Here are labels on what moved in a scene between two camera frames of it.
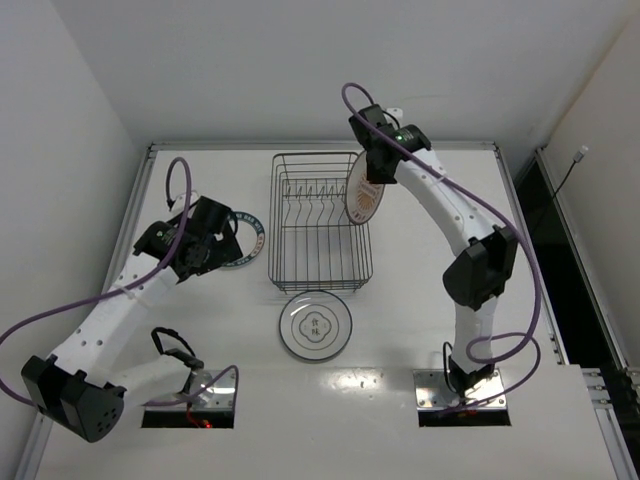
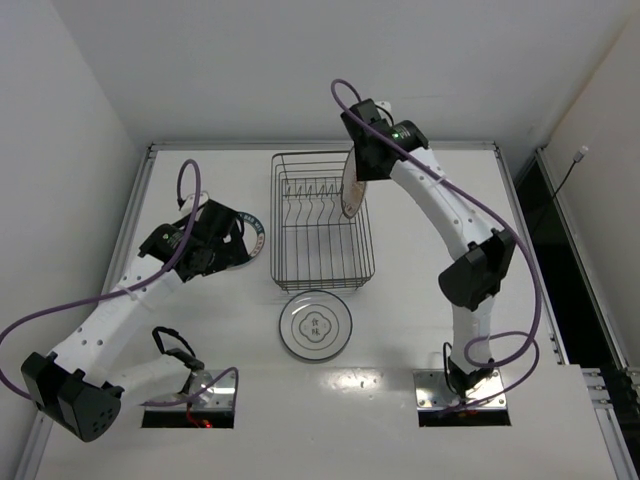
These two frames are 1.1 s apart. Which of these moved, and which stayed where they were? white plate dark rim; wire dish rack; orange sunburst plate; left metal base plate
Moved: orange sunburst plate
Stayed: left metal base plate; wire dish rack; white plate dark rim
